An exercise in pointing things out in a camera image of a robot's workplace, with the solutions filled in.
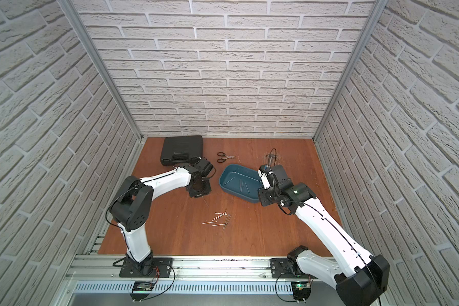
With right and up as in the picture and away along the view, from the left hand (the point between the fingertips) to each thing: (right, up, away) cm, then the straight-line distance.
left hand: (209, 190), depth 93 cm
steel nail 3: (+5, -11, -6) cm, 13 cm away
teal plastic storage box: (+16, +4, +7) cm, 18 cm away
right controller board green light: (+38, -33, -23) cm, 56 cm away
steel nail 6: (+19, +1, +4) cm, 19 cm away
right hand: (+26, +2, -16) cm, 31 cm away
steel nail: (0, -13, -8) cm, 15 cm away
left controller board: (-23, -32, -23) cm, 45 cm away
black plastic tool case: (-18, +21, +13) cm, 31 cm away
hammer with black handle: (+34, +17, +16) cm, 41 cm away
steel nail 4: (+6, -10, -6) cm, 13 cm away
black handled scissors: (+6, +17, +17) cm, 24 cm away
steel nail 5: (+16, +1, -4) cm, 16 cm away
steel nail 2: (+6, -14, -8) cm, 17 cm away
